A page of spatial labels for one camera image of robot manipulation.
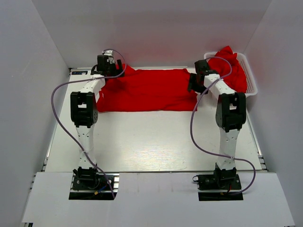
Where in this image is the red t shirt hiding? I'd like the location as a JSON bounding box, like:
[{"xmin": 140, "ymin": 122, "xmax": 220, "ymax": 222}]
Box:
[{"xmin": 97, "ymin": 67, "xmax": 197, "ymax": 113}]

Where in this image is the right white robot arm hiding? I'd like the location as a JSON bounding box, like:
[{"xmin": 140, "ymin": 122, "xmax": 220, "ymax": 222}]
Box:
[{"xmin": 187, "ymin": 60, "xmax": 246, "ymax": 171}]

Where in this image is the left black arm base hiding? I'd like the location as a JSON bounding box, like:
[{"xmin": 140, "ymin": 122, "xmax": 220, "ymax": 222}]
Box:
[{"xmin": 69, "ymin": 167, "xmax": 119, "ymax": 201}]

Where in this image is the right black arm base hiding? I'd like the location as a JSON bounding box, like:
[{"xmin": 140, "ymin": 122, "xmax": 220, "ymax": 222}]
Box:
[{"xmin": 192, "ymin": 167, "xmax": 243, "ymax": 201}]

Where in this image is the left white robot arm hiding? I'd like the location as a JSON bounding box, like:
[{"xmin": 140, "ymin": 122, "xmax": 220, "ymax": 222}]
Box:
[{"xmin": 70, "ymin": 49, "xmax": 126, "ymax": 168}]

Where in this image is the red t shirts pile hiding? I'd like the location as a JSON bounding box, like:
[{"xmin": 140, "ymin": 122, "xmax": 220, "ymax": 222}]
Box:
[{"xmin": 208, "ymin": 46, "xmax": 247, "ymax": 93}]

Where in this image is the blue table label sticker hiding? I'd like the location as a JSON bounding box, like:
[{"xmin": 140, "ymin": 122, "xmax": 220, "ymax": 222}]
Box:
[{"xmin": 71, "ymin": 71, "xmax": 88, "ymax": 75}]

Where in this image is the white plastic basket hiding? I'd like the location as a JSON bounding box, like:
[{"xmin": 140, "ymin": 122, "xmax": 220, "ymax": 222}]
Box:
[{"xmin": 204, "ymin": 52, "xmax": 258, "ymax": 97}]

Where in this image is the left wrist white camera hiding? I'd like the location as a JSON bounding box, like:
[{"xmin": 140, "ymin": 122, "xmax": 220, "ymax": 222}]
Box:
[{"xmin": 102, "ymin": 49, "xmax": 114, "ymax": 56}]

